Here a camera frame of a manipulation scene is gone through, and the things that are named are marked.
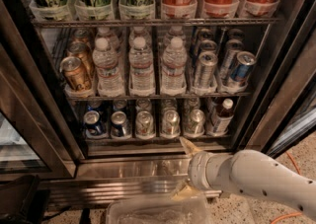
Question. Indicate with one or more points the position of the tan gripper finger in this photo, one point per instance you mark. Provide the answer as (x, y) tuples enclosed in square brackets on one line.
[(183, 191), (189, 147)]

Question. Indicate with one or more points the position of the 7up can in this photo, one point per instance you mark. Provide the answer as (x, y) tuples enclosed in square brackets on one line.
[(195, 123), (170, 126), (144, 128)]

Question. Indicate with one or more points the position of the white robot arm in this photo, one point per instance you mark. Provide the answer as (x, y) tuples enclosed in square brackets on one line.
[(247, 173)]

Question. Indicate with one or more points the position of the front right Pepsi can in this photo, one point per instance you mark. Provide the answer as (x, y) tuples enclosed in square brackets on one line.
[(120, 126)]

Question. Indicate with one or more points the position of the pepsi can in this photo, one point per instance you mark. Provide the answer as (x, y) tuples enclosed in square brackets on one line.
[(120, 126), (93, 123)]

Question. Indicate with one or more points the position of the front left Red Bull can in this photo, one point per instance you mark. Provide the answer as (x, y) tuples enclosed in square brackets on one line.
[(204, 71)]

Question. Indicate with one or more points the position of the red bull can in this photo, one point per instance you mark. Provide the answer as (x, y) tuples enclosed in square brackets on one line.
[(204, 71), (241, 69)]

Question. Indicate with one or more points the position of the front left Pepsi can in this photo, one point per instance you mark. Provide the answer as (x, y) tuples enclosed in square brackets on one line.
[(93, 123)]

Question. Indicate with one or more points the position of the open fridge door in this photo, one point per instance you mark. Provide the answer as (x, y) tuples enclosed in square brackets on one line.
[(297, 79)]

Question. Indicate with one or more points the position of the front right Red Bull can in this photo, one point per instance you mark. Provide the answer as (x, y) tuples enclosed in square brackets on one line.
[(241, 69)]

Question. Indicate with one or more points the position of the stainless steel fridge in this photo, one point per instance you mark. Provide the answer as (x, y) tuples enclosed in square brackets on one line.
[(78, 173)]

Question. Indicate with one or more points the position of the front gold can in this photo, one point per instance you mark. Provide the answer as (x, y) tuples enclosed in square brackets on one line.
[(75, 74)]

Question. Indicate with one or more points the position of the gold can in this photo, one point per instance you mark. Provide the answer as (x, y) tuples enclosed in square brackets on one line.
[(75, 74), (83, 52)]

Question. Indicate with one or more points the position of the clear plastic bin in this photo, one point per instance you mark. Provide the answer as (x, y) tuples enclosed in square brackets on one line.
[(160, 209)]

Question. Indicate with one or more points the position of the brown bottle white cap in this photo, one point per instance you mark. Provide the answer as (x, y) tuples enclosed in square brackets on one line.
[(221, 118)]

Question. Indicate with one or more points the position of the front middle water bottle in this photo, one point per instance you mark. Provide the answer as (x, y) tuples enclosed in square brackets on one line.
[(141, 69)]

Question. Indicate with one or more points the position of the water bottle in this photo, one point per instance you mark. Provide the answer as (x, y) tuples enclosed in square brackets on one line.
[(141, 69), (173, 65), (106, 61)]

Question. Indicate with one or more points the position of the front right water bottle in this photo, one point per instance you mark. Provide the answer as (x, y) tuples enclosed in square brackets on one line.
[(173, 65)]

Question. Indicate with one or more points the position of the front left water bottle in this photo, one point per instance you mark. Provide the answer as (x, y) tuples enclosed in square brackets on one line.
[(106, 61)]

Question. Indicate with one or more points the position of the black object lower left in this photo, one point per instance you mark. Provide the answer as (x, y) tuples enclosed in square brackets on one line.
[(22, 202)]

